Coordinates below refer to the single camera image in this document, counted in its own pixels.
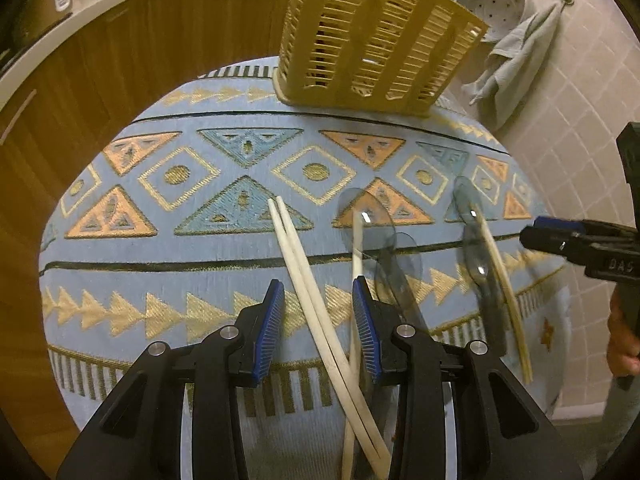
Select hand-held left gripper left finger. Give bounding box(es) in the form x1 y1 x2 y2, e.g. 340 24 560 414
56 279 286 480

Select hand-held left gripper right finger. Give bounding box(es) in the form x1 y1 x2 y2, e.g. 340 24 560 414
351 276 585 480

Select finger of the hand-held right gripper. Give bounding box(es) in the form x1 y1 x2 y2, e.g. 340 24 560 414
519 227 592 264
534 216 592 237

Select clear blue plastic spoon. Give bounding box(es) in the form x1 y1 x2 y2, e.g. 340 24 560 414
445 176 488 223
461 219 510 358
336 187 426 333

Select yellow plastic utensil basket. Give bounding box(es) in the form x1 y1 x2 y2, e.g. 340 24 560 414
272 0 490 118

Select person's right hand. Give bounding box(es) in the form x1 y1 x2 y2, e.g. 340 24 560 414
606 300 640 379

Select blue patterned tablecloth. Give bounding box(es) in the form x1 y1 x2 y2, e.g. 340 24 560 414
37 57 575 480

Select grey hanging towel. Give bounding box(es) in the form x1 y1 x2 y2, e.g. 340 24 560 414
462 2 563 132

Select wooden kitchen cabinets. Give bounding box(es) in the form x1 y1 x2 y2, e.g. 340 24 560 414
0 0 301 433

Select white kitchen countertop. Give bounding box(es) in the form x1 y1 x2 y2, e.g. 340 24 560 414
0 0 301 98

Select brown rice cooker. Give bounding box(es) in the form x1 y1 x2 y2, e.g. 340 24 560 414
14 0 77 47

